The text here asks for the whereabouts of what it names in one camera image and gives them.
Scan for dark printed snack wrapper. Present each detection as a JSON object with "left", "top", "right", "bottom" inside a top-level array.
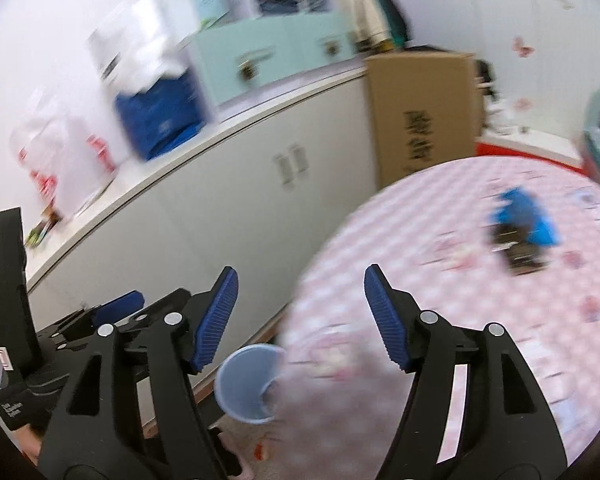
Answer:
[{"left": 489, "top": 223, "right": 547, "bottom": 275}]

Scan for blue snack bag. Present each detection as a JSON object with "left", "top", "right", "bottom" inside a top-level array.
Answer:
[{"left": 493, "top": 188, "right": 562, "bottom": 247}]

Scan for light blue trash bin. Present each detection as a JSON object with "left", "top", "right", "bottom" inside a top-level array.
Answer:
[{"left": 214, "top": 344, "right": 285, "bottom": 425}]

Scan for pink slipper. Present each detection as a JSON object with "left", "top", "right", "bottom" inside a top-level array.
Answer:
[{"left": 209, "top": 427, "right": 254, "bottom": 480}]

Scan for small items on cabinet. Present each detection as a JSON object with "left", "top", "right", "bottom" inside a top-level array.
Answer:
[{"left": 24, "top": 209, "right": 62, "bottom": 248}]

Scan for pink checkered bed sheet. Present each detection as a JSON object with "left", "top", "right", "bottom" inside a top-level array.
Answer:
[{"left": 276, "top": 156, "right": 600, "bottom": 479}]

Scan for white plastic bag red print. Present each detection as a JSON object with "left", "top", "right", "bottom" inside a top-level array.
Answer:
[{"left": 9, "top": 103, "right": 117, "bottom": 219}]

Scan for long white cabinet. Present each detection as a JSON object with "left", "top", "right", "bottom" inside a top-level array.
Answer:
[{"left": 27, "top": 69, "right": 376, "bottom": 360}]

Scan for brown cardboard box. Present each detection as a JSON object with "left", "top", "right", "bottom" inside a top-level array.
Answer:
[{"left": 365, "top": 51, "right": 482, "bottom": 188}]

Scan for white bag on blue box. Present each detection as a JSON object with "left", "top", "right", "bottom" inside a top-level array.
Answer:
[{"left": 87, "top": 0, "right": 189, "bottom": 96}]

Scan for mint green drawer chest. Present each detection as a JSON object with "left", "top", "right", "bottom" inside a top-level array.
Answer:
[{"left": 188, "top": 12, "right": 356, "bottom": 105}]

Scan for hanging beige and green clothes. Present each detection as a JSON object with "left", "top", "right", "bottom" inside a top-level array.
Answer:
[{"left": 335, "top": 0, "right": 411, "bottom": 53}]

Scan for pink butterfly wall sticker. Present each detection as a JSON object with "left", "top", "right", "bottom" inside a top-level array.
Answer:
[{"left": 512, "top": 36, "right": 535, "bottom": 58}]

